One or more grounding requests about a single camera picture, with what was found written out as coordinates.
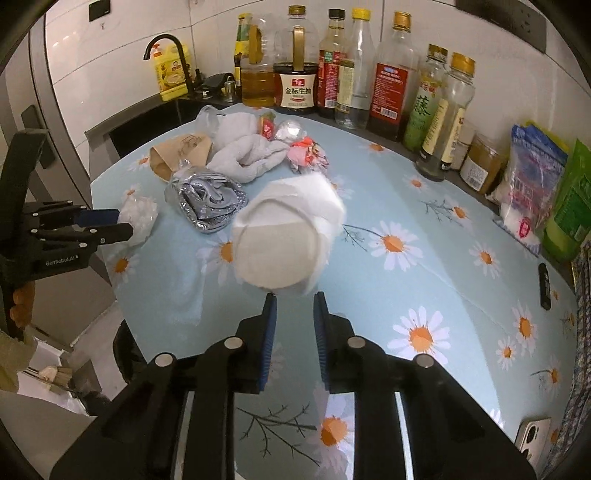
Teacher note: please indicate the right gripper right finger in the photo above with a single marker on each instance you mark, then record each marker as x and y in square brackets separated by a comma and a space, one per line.
[332, 332]

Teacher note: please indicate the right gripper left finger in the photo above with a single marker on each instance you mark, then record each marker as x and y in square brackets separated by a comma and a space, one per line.
[254, 356]

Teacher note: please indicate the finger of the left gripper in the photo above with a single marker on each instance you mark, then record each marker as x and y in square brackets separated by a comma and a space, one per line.
[102, 235]
[102, 215]

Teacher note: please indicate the clear plastic wrap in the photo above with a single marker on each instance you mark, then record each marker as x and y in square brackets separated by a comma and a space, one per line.
[140, 213]

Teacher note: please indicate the brown paper bag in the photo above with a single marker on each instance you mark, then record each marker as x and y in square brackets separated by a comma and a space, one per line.
[169, 156]

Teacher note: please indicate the silver foil bag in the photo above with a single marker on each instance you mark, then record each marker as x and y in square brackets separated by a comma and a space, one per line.
[208, 200]

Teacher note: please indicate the white paper cup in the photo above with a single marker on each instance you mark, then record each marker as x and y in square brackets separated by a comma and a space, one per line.
[282, 240]

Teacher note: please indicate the clear plastic bag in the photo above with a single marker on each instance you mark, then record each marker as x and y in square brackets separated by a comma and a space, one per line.
[208, 121]

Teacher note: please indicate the white towel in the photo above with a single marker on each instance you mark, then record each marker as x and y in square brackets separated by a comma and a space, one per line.
[240, 152]

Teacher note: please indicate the red pink snack wrapper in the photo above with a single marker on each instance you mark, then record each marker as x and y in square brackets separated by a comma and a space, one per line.
[306, 156]

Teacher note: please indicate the silver plastic ball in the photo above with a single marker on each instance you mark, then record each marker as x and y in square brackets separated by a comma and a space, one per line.
[289, 131]

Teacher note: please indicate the black kitchen faucet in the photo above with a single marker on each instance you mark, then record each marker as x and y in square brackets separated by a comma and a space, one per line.
[166, 39]

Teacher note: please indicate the blue daisy tablecloth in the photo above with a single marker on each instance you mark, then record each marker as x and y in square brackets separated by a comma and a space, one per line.
[420, 267]

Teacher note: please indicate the yellow detergent bottle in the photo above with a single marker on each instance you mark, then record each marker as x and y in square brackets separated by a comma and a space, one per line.
[169, 71]

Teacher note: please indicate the white smartphone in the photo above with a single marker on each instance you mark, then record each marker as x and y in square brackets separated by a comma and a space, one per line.
[532, 440]

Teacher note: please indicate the black remote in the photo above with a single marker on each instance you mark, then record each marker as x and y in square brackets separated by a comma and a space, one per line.
[545, 287]

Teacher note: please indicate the cooking oil jug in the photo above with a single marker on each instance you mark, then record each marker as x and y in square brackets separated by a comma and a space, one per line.
[256, 65]

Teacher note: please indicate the green glass bottle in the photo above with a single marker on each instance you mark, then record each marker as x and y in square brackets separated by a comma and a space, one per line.
[241, 48]

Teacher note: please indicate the brown paste jar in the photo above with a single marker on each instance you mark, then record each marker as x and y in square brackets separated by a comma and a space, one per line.
[483, 163]

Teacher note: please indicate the soy sauce jug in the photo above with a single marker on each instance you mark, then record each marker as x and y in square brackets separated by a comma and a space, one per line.
[295, 63]

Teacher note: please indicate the green package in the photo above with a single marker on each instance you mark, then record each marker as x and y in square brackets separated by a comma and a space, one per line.
[569, 223]

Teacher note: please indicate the green label oil bottle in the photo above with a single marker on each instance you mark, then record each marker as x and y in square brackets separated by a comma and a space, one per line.
[432, 72]

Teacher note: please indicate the blue white salt bag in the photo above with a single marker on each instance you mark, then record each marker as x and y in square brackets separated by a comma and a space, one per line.
[525, 195]

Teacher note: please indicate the small sesame oil bottle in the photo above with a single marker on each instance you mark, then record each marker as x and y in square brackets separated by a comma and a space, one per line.
[436, 154]

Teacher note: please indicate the clear vinegar bottle yellow cap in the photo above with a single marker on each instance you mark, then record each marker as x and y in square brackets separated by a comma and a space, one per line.
[352, 107]

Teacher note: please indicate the red label sauce bottle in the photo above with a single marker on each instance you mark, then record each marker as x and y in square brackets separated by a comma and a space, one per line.
[332, 48]

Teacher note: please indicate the dark vinegar bottle red label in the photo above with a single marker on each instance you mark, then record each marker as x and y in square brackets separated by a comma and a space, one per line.
[396, 71]

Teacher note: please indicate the black wall switch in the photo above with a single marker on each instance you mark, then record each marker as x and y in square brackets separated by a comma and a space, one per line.
[98, 9]

